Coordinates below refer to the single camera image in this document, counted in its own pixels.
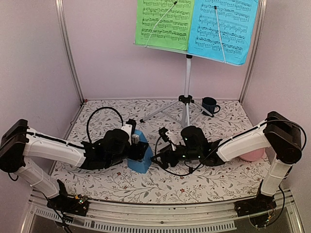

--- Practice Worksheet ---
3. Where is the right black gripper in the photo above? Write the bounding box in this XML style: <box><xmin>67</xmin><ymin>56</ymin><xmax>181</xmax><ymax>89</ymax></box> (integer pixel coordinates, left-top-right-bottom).
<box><xmin>151</xmin><ymin>143</ymin><xmax>201</xmax><ymax>169</ymax></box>

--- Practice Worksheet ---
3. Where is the blue metronome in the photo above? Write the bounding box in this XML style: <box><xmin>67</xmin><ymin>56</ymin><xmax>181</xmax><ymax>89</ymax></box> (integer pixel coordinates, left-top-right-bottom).
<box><xmin>127</xmin><ymin>130</ymin><xmax>153</xmax><ymax>174</ymax></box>

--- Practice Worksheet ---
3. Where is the white perforated music stand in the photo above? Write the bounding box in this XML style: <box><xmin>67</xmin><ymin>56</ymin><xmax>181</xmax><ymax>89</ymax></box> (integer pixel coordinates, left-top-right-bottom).
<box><xmin>133</xmin><ymin>0</ymin><xmax>246</xmax><ymax>129</ymax></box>

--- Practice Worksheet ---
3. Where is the green sheet music page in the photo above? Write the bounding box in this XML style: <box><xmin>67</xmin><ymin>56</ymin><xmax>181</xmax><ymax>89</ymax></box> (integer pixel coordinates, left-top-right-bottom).
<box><xmin>135</xmin><ymin>0</ymin><xmax>195</xmax><ymax>51</ymax></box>

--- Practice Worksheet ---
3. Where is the blue sheet music page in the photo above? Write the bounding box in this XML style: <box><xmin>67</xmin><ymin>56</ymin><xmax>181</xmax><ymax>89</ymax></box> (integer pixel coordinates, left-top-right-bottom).
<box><xmin>188</xmin><ymin>0</ymin><xmax>259</xmax><ymax>66</ymax></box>

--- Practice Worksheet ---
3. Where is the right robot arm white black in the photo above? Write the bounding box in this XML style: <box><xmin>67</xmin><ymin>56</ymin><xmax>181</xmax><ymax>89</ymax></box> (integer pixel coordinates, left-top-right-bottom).
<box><xmin>151</xmin><ymin>111</ymin><xmax>307</xmax><ymax>212</ymax></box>

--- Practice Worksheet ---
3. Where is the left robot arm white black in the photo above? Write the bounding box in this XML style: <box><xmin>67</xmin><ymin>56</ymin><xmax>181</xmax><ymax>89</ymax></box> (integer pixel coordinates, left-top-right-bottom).
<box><xmin>0</xmin><ymin>119</ymin><xmax>153</xmax><ymax>211</ymax></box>

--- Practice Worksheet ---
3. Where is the dark blue mug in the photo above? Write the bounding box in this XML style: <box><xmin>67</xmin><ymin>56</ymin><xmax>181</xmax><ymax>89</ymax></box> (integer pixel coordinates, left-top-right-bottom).
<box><xmin>201</xmin><ymin>97</ymin><xmax>221</xmax><ymax>117</ymax></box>

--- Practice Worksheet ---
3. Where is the pink plastic plate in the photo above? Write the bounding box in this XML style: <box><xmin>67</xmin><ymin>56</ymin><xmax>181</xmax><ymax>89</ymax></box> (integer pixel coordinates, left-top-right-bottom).
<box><xmin>239</xmin><ymin>148</ymin><xmax>265</xmax><ymax>162</ymax></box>

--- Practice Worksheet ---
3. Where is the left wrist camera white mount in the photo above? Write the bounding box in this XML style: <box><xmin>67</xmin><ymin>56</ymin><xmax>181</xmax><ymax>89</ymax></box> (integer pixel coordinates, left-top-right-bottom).
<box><xmin>121</xmin><ymin>119</ymin><xmax>137</xmax><ymax>144</ymax></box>

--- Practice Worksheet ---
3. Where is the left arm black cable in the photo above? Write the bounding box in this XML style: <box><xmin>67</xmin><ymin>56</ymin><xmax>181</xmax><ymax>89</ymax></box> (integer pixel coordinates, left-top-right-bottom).
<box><xmin>86</xmin><ymin>106</ymin><xmax>124</xmax><ymax>146</ymax></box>

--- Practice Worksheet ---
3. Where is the front aluminium rail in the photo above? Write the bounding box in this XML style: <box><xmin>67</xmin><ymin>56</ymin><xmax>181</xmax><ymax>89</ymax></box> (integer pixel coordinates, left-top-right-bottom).
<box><xmin>22</xmin><ymin>189</ymin><xmax>304</xmax><ymax>233</ymax></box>

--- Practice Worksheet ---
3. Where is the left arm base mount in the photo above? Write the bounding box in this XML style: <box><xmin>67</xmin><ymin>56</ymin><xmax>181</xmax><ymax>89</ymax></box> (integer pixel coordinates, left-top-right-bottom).
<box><xmin>47</xmin><ymin>179</ymin><xmax>89</xmax><ymax>216</ymax></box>

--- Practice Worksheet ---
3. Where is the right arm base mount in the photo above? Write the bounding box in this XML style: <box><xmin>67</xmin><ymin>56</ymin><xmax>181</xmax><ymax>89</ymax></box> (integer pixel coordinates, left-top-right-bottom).
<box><xmin>234</xmin><ymin>183</ymin><xmax>276</xmax><ymax>216</ymax></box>

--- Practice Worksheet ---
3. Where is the left aluminium frame post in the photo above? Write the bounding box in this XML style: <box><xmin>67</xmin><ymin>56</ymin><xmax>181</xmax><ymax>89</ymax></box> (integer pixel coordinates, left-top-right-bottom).
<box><xmin>55</xmin><ymin>0</ymin><xmax>85</xmax><ymax>103</ymax></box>

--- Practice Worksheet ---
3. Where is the aluminium frame post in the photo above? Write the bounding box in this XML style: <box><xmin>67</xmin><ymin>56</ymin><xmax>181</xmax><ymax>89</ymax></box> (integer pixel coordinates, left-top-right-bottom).
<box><xmin>55</xmin><ymin>0</ymin><xmax>85</xmax><ymax>103</ymax></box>
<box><xmin>239</xmin><ymin>0</ymin><xmax>267</xmax><ymax>105</ymax></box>

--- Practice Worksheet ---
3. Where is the right aluminium frame post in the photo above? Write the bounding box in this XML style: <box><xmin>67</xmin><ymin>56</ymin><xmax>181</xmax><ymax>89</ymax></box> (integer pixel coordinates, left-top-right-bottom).
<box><xmin>239</xmin><ymin>0</ymin><xmax>267</xmax><ymax>105</ymax></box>

